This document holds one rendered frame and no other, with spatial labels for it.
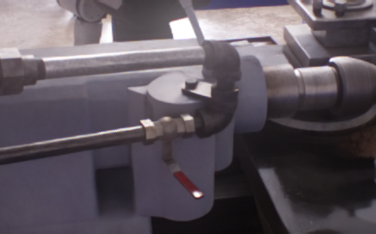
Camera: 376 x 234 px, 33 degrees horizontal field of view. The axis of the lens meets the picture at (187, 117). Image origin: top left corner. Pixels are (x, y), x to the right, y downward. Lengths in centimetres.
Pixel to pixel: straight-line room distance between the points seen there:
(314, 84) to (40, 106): 39
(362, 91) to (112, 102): 36
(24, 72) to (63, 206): 27
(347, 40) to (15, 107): 63
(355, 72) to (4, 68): 52
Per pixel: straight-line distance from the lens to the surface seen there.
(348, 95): 93
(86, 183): 84
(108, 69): 66
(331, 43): 118
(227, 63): 72
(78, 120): 82
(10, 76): 61
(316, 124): 116
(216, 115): 74
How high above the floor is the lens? 150
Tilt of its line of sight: 29 degrees down
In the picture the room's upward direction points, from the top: straight up
